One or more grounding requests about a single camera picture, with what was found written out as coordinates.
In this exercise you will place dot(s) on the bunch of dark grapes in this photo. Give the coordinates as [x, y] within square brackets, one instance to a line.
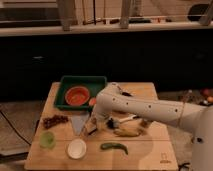
[49, 122]

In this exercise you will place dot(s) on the green plastic tray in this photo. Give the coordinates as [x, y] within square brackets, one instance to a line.
[93, 83]

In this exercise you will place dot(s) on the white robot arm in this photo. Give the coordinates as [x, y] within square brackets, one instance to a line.
[192, 118]

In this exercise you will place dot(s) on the orange toy carrot piece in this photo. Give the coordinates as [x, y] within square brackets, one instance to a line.
[92, 101]

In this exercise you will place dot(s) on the spice bottle rack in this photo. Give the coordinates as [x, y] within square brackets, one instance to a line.
[202, 97]

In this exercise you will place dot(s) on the green plastic cup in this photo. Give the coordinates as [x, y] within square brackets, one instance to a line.
[47, 140]

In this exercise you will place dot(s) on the green chili pepper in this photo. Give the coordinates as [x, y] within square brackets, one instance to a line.
[111, 145]

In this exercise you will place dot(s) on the small black white brush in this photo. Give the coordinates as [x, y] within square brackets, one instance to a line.
[114, 123]

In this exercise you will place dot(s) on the dark brown bowl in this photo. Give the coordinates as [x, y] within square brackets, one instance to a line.
[126, 94]

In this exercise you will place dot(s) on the white plastic cup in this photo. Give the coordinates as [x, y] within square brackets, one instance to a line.
[77, 148]

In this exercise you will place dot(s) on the yellow banana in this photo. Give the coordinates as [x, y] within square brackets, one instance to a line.
[129, 132]

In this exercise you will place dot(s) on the orange bowl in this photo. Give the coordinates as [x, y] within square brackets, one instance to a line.
[77, 95]

